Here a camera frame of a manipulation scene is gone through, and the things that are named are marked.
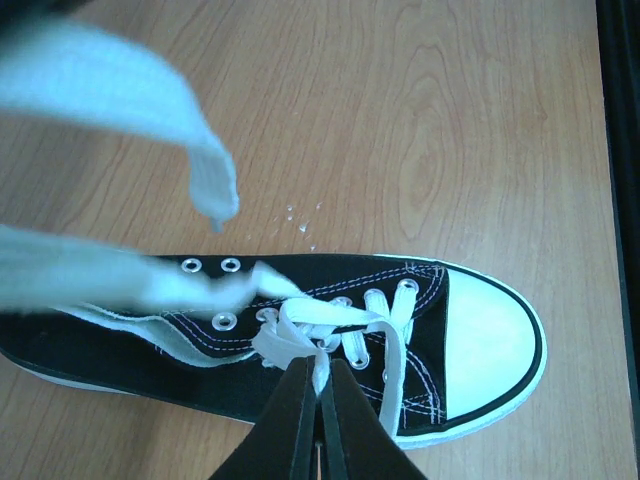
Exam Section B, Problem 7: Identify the sneaker white shoelace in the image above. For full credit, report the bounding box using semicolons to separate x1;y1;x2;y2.
1;16;415;435

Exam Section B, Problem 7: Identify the black white sneaker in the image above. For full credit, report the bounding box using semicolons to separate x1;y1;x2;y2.
1;254;547;450

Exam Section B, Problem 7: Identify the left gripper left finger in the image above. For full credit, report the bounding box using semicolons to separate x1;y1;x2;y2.
211;357;317;480

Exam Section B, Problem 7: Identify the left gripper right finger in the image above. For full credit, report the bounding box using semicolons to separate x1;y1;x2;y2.
319;360;424;480

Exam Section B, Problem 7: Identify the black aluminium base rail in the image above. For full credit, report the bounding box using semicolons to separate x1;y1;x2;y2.
594;0;640;351

